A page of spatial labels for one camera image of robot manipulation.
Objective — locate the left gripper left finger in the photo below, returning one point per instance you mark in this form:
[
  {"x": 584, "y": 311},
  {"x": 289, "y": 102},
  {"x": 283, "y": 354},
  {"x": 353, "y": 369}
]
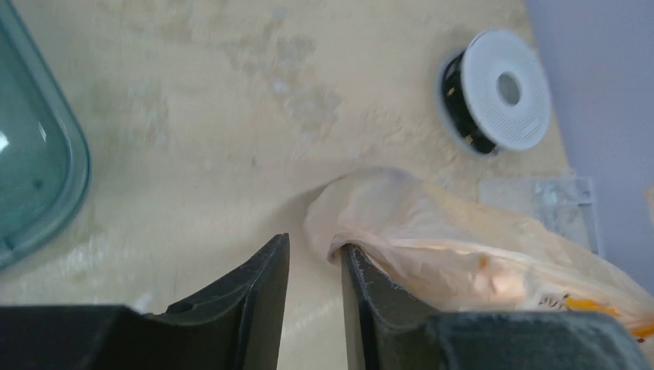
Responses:
[{"x": 234, "y": 322}]

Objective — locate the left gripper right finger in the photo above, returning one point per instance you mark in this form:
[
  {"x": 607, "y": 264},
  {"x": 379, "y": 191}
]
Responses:
[{"x": 385, "y": 325}]

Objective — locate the orange plastic bag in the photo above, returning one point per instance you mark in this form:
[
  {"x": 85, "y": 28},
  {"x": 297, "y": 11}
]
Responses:
[{"x": 459, "y": 255}]

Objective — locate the teal plastic container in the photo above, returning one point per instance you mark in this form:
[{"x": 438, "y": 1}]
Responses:
[{"x": 45, "y": 158}]

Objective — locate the white filament spool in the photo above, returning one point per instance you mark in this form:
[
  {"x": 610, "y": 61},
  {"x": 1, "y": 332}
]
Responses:
[{"x": 493, "y": 94}]

